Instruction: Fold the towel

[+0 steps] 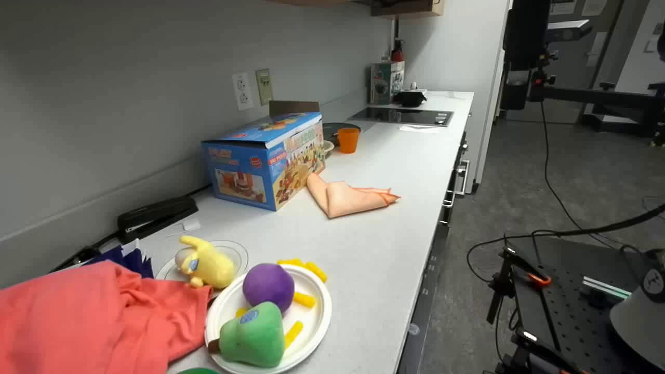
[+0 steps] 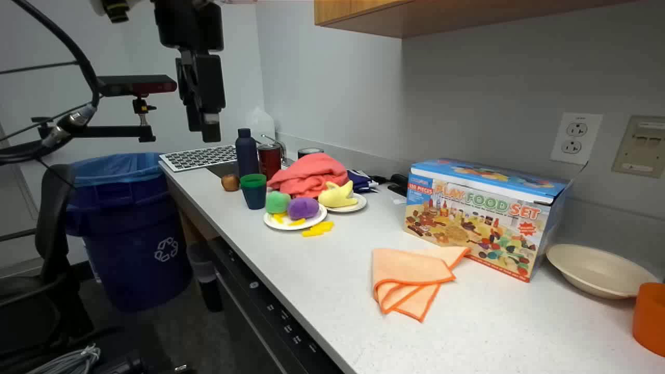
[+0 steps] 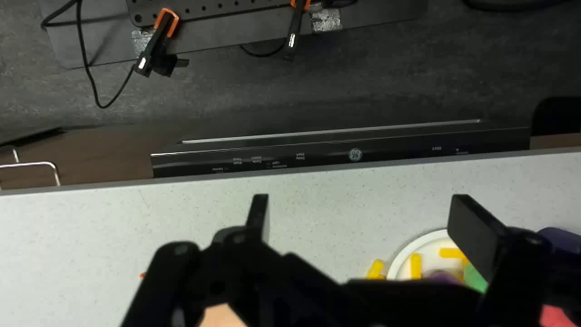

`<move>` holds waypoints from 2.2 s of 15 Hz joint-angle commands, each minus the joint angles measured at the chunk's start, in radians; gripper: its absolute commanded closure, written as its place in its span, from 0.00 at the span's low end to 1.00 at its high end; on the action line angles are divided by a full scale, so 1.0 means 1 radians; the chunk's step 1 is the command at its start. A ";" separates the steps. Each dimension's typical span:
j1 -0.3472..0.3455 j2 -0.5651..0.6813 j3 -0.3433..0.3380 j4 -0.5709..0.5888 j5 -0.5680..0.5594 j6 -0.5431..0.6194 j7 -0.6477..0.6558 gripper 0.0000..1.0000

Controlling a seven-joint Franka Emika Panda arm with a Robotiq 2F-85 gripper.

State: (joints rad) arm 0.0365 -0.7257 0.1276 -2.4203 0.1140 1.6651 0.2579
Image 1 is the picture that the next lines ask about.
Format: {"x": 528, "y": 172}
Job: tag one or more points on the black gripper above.
{"x": 528, "y": 32}

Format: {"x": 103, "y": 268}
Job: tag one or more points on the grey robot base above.
{"x": 640, "y": 319}

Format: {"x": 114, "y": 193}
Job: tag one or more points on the white tall cabinet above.
{"x": 458, "y": 49}

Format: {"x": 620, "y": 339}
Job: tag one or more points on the bottle with red cap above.
{"x": 397, "y": 66}

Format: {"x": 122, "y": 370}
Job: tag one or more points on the black pot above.
{"x": 409, "y": 98}

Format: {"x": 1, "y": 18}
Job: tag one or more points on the black induction cooktop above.
{"x": 402, "y": 118}

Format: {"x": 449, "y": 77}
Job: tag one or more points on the printed carton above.
{"x": 378, "y": 83}

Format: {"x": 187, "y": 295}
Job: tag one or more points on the orange plastic cup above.
{"x": 347, "y": 139}

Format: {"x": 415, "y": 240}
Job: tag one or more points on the dark bowl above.
{"x": 331, "y": 128}

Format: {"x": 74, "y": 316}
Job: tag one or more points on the brown flat board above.
{"x": 293, "y": 106}

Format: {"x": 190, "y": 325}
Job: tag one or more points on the green tape strip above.
{"x": 605, "y": 287}

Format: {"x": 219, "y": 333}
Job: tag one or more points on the black perforated table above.
{"x": 573, "y": 312}

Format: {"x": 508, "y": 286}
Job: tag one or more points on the blue toy cardboard box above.
{"x": 260, "y": 162}

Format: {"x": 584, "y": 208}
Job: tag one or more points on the yellow toy fry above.
{"x": 293, "y": 333}
{"x": 316, "y": 271}
{"x": 242, "y": 312}
{"x": 291, "y": 263}
{"x": 303, "y": 299}

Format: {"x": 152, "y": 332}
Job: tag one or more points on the white paper plate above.
{"x": 312, "y": 319}

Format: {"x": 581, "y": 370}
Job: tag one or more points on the purple plush ball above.
{"x": 268, "y": 286}

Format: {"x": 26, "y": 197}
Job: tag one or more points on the clear plastic plate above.
{"x": 236, "y": 253}

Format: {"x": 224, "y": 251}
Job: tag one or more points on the yellow plush toy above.
{"x": 210, "y": 267}

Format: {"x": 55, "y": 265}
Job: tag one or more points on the green plush pear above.
{"x": 254, "y": 335}

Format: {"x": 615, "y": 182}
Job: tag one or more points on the black stapler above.
{"x": 156, "y": 213}

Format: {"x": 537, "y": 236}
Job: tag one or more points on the dark blue cloth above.
{"x": 131, "y": 258}

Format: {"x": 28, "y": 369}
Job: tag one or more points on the green round object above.
{"x": 200, "y": 370}

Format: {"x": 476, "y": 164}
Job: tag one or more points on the coral red cloth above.
{"x": 74, "y": 319}

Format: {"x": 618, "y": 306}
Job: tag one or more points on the black stereo camera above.
{"x": 567, "y": 25}

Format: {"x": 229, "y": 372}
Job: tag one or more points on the black camera stand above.
{"x": 594, "y": 97}

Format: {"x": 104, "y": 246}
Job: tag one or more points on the beige wall switch plate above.
{"x": 264, "y": 85}

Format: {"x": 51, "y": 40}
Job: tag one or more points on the white wall outlet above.
{"x": 244, "y": 91}

